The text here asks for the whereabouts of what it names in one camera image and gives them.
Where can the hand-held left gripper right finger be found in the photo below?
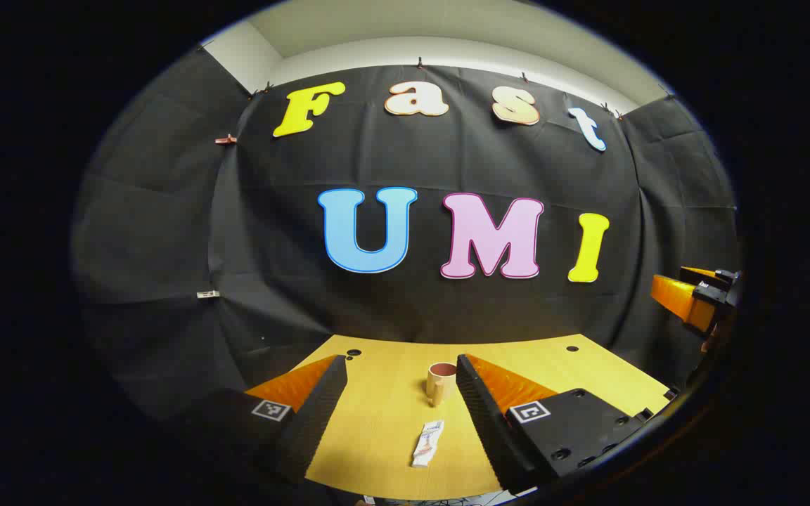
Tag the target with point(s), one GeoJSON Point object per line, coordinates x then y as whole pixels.
{"type": "Point", "coordinates": [482, 414]}

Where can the yellow wooden desktop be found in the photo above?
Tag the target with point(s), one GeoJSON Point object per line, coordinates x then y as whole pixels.
{"type": "Point", "coordinates": [384, 436]}

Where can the beige cup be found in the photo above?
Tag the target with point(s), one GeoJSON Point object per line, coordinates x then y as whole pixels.
{"type": "Point", "coordinates": [439, 383]}

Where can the white cloth clip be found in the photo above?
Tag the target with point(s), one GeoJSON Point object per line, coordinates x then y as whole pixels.
{"type": "Point", "coordinates": [208, 294]}

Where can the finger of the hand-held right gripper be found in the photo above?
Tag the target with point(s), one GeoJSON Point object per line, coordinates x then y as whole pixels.
{"type": "Point", "coordinates": [697, 272]}
{"type": "Point", "coordinates": [679, 299]}

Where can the white toothpaste tube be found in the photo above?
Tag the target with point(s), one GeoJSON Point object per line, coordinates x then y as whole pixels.
{"type": "Point", "coordinates": [427, 444]}

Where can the orange cloth clip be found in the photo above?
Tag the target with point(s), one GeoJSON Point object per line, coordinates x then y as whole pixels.
{"type": "Point", "coordinates": [226, 139]}

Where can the black backdrop cloth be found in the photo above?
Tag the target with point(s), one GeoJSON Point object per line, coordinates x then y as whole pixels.
{"type": "Point", "coordinates": [306, 302]}

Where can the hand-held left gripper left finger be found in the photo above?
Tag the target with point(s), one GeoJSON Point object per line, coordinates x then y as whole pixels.
{"type": "Point", "coordinates": [320, 407]}

